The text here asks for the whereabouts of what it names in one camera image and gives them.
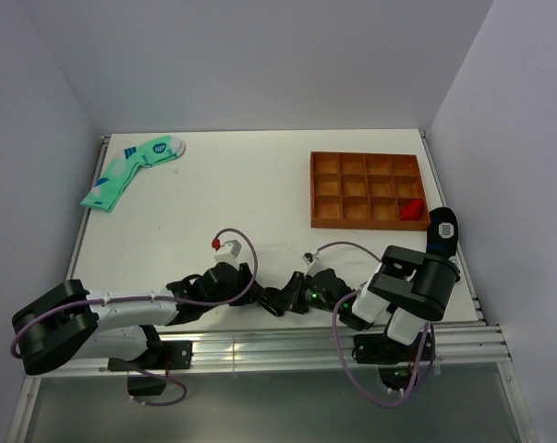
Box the aluminium front rail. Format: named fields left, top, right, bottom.
left=26, top=322, right=513, bottom=382

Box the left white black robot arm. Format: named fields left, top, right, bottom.
left=10, top=262, right=265, bottom=376

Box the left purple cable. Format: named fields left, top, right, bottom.
left=9, top=227, right=260, bottom=408

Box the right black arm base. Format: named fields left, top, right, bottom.
left=351, top=333, right=422, bottom=391

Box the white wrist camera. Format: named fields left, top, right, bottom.
left=302, top=249, right=321, bottom=276
left=212, top=238, right=242, bottom=269

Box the green blue patterned sock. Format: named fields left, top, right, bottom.
left=81, top=135, right=186, bottom=212

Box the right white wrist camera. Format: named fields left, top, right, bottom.
left=302, top=249, right=321, bottom=276

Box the rolled red sock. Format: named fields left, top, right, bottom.
left=399, top=199, right=424, bottom=222

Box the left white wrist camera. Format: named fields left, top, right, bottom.
left=212, top=238, right=242, bottom=269

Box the black white striped sock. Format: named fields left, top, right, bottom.
left=259, top=287, right=293, bottom=317

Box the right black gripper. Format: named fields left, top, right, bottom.
left=270, top=272, right=342, bottom=316

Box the dark blue sock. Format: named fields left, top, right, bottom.
left=426, top=207, right=459, bottom=266

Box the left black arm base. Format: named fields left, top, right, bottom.
left=107, top=341, right=193, bottom=407

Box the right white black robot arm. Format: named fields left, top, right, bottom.
left=270, top=245, right=460, bottom=360

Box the orange compartment tray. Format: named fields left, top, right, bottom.
left=309, top=151, right=430, bottom=231

